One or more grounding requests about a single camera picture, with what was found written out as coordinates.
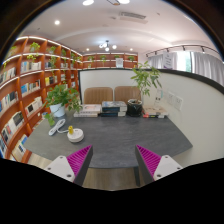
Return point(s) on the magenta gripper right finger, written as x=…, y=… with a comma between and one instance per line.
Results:
x=153, y=166

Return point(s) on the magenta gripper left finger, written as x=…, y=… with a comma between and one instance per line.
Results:
x=73, y=167

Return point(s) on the yellow charger plug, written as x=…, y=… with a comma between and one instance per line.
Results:
x=70, y=130

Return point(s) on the round white power socket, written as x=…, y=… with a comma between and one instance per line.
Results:
x=76, y=136

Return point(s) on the right stack of books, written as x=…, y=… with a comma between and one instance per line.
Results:
x=154, y=112

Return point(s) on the left stack of books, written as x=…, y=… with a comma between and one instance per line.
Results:
x=89, y=110

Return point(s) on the middle stack of dark books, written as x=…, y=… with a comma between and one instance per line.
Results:
x=113, y=108

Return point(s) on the green plant in white pot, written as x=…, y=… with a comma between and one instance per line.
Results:
x=60, y=97

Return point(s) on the right tan chair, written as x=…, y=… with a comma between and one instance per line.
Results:
x=125, y=93

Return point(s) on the green plant in black pot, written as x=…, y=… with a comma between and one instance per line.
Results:
x=145, y=77

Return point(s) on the orange wooden bookshelf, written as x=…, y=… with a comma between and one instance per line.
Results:
x=31, y=68

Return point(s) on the white curtain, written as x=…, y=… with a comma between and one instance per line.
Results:
x=194, y=62

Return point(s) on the ceiling light fixture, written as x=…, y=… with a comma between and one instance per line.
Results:
x=106, y=46

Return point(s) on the white wall socket panel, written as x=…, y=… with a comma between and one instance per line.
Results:
x=175, y=101

